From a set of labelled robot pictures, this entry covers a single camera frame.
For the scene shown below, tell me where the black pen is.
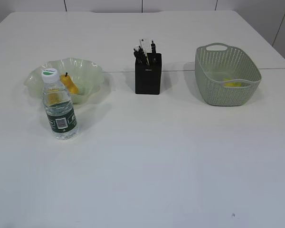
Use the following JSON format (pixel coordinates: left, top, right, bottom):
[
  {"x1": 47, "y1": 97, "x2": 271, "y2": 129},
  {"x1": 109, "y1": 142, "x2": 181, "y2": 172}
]
[
  {"x1": 133, "y1": 48, "x2": 143, "y2": 64},
  {"x1": 151, "y1": 40, "x2": 156, "y2": 54},
  {"x1": 138, "y1": 46, "x2": 149, "y2": 66}
]

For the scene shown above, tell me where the clear plastic ruler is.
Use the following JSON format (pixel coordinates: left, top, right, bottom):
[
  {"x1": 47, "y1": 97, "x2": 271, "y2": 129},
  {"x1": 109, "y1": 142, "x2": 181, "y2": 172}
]
[{"x1": 139, "y1": 38, "x2": 151, "y2": 56}]

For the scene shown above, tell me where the yellow pear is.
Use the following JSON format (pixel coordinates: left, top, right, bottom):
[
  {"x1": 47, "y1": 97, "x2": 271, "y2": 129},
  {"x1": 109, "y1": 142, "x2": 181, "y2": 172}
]
[{"x1": 60, "y1": 72, "x2": 79, "y2": 95}]

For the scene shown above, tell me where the clear water bottle green label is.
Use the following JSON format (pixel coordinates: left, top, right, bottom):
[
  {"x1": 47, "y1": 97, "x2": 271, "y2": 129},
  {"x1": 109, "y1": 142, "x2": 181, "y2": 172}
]
[{"x1": 41, "y1": 68, "x2": 78, "y2": 140}]

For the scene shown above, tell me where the yellow waste paper wrapper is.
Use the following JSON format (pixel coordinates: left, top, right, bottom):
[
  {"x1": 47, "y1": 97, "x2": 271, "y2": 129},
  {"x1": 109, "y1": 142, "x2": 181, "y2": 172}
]
[{"x1": 223, "y1": 78, "x2": 242, "y2": 87}]

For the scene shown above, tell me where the black square pen holder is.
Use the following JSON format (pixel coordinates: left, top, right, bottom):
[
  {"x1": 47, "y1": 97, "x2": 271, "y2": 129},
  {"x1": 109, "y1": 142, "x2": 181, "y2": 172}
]
[{"x1": 134, "y1": 53, "x2": 162, "y2": 95}]

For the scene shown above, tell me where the green ruffled glass plate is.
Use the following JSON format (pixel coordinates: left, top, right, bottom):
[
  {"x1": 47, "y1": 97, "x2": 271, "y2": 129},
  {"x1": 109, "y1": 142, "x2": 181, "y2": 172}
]
[{"x1": 24, "y1": 57, "x2": 104, "y2": 104}]

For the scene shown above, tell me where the green woven plastic basket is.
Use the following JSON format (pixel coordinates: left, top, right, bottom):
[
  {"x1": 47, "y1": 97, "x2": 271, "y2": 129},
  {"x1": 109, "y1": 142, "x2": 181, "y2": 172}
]
[{"x1": 195, "y1": 43, "x2": 262, "y2": 106}]

